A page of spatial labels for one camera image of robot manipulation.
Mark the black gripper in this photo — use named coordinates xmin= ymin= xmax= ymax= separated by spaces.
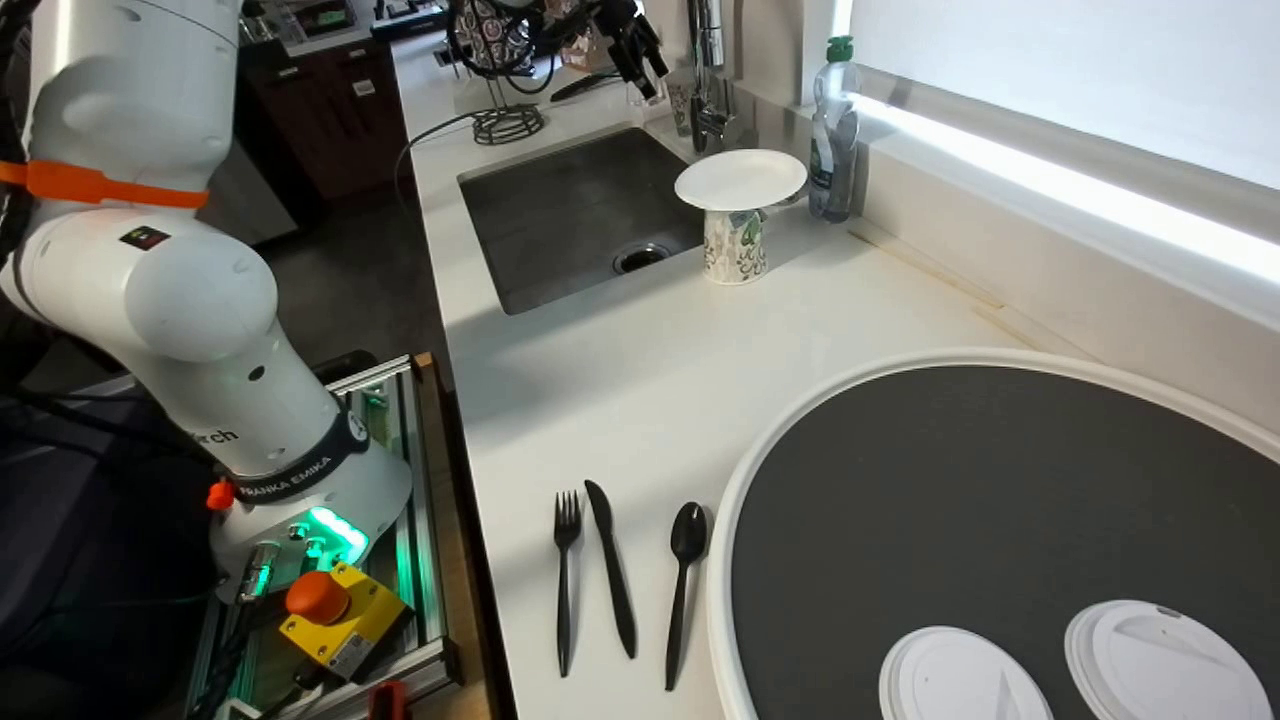
xmin=537 ymin=0 xmax=670 ymax=104

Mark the patterned paper cup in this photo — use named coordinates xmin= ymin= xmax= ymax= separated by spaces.
xmin=661 ymin=71 xmax=705 ymax=136
xmin=701 ymin=203 xmax=771 ymax=289

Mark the chrome gooseneck tap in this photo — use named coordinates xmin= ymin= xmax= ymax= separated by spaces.
xmin=682 ymin=0 xmax=752 ymax=152

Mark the white plastic cup lid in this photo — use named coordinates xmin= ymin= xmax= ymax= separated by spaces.
xmin=1061 ymin=595 xmax=1276 ymax=720
xmin=877 ymin=619 xmax=1055 ymax=720

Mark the white round plate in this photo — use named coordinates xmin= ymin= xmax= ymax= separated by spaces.
xmin=670 ymin=146 xmax=812 ymax=216

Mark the stainless steel sink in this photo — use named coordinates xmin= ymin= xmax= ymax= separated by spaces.
xmin=456 ymin=125 xmax=711 ymax=322

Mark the round sink drain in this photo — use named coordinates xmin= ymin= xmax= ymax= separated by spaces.
xmin=611 ymin=235 xmax=666 ymax=280

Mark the clear bottle with green cap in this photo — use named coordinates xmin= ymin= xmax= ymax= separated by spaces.
xmin=805 ymin=32 xmax=873 ymax=224

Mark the brown wooden cabinet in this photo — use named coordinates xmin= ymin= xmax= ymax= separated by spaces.
xmin=242 ymin=38 xmax=402 ymax=203

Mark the bright window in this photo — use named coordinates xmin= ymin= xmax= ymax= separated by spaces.
xmin=842 ymin=0 xmax=1280 ymax=191

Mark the black plastic spoon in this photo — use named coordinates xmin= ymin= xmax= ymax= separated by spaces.
xmin=661 ymin=495 xmax=711 ymax=692

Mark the black plastic knife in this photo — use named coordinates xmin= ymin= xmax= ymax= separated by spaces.
xmin=578 ymin=477 xmax=641 ymax=660

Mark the black plastic fork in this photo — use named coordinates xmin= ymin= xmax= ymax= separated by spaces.
xmin=546 ymin=489 xmax=583 ymax=682

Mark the round black tray white rim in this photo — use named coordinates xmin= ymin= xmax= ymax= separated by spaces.
xmin=701 ymin=350 xmax=1280 ymax=720

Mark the yellow emergency stop button box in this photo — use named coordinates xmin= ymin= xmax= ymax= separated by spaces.
xmin=274 ymin=563 xmax=410 ymax=685

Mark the metal frame robot cart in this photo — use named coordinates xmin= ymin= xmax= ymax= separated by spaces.
xmin=183 ymin=352 xmax=464 ymax=720

